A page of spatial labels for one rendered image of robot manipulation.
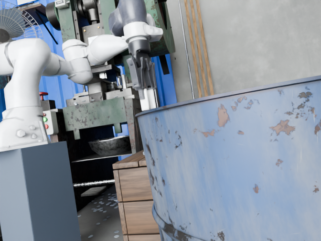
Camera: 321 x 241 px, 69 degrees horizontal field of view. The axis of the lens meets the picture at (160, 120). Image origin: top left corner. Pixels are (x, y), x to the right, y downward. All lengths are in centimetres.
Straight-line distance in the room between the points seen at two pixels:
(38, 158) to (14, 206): 17
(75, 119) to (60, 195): 64
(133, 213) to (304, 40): 257
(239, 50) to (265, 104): 257
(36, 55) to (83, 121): 63
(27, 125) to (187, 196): 72
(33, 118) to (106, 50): 42
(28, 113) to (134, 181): 44
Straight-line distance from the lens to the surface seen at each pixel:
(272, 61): 283
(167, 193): 31
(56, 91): 322
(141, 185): 79
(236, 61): 276
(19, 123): 91
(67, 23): 175
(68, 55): 123
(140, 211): 82
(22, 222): 94
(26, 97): 95
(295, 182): 24
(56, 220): 95
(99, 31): 168
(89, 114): 144
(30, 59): 95
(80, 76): 120
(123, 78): 148
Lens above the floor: 46
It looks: 1 degrees up
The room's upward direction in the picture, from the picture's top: 9 degrees counter-clockwise
